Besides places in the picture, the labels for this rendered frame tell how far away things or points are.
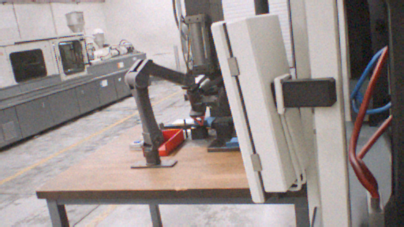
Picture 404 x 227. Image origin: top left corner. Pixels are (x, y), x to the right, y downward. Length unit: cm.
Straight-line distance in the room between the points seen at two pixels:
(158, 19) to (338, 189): 1156
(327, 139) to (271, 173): 13
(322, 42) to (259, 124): 20
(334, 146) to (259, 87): 19
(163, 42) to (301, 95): 1151
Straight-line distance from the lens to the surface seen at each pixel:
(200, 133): 203
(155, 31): 1233
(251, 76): 78
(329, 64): 80
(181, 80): 177
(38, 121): 750
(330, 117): 82
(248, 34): 78
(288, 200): 144
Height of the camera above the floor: 146
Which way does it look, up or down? 13 degrees down
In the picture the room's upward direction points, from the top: 8 degrees counter-clockwise
